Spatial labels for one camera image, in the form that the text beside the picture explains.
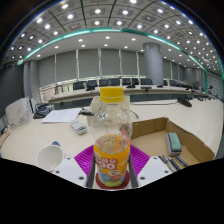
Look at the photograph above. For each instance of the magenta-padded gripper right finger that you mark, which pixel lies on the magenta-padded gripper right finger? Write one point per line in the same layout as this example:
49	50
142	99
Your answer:
153	168

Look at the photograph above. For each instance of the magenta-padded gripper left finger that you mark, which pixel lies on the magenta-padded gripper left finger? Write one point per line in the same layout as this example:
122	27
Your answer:
70	168

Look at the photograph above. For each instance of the yellow-capped clear drink bottle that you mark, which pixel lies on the yellow-capped clear drink bottle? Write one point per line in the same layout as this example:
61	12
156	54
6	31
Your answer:
111	133

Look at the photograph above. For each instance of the dark marker pen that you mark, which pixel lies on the dark marker pen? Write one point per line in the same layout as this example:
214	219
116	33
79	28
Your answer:
164	160
182	161
174	164

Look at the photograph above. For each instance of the white patterned paper cup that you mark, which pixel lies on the white patterned paper cup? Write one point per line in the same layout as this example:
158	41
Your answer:
50	158

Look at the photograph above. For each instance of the small blue bottle cap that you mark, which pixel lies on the small blue bottle cap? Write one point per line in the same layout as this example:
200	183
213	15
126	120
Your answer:
56	144

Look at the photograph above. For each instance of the flat round red coaster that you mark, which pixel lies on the flat round red coaster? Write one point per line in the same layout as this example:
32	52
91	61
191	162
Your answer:
125	181

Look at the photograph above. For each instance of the green-topped whiteboard eraser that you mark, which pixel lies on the green-topped whiteboard eraser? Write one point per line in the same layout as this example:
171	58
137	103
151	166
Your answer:
174	143

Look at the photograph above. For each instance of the red-edged open cardboard box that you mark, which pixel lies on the red-edged open cardboard box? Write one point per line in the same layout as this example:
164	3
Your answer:
150	126

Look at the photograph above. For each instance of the white printed paper sheet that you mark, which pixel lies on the white printed paper sheet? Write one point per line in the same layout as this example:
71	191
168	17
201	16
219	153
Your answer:
61	115

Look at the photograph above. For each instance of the black clip-like tool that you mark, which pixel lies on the black clip-like tool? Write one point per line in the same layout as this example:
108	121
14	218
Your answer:
87	112

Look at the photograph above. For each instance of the black desk telephone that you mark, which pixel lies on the black desk telephone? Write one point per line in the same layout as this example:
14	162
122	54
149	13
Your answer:
41	111

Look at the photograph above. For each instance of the flat brown cardboard sheet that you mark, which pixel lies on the flat brown cardboard sheet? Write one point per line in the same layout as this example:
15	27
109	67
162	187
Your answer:
3	138

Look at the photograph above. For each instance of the white printed carton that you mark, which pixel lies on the white printed carton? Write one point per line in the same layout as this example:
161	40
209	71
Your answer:
18	113

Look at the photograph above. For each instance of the group of black table microphones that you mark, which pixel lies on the group of black table microphones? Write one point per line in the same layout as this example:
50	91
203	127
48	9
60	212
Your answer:
146	88

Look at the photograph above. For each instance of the row of black office chairs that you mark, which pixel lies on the row of black office chairs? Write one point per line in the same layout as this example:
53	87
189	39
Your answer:
115	81

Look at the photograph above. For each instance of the group of ceiling lights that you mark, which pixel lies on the group of ceiling lights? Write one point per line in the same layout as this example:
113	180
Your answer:
97	11

